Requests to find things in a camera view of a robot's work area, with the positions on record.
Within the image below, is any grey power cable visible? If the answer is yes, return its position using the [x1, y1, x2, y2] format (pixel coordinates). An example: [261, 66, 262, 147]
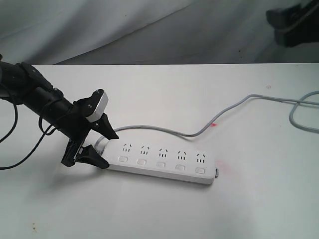
[94, 90, 319, 153]

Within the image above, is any grey backdrop cloth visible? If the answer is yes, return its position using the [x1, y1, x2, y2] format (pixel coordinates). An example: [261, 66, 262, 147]
[0, 0, 319, 65]

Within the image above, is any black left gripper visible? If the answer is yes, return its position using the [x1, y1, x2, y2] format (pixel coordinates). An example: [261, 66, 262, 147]
[53, 98, 119, 169]

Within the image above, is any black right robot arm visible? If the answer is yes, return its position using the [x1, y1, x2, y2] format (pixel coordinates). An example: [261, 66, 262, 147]
[266, 0, 319, 48]

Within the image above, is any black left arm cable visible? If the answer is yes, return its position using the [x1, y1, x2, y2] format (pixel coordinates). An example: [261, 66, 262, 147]
[0, 82, 65, 170]

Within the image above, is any white five-outlet power strip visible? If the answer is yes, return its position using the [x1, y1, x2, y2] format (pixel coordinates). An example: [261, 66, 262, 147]
[102, 139, 219, 185]

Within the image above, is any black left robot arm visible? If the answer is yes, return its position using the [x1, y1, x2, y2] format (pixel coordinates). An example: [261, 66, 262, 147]
[0, 62, 118, 169]

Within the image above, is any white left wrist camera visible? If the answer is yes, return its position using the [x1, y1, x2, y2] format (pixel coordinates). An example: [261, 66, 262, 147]
[82, 89, 109, 122]

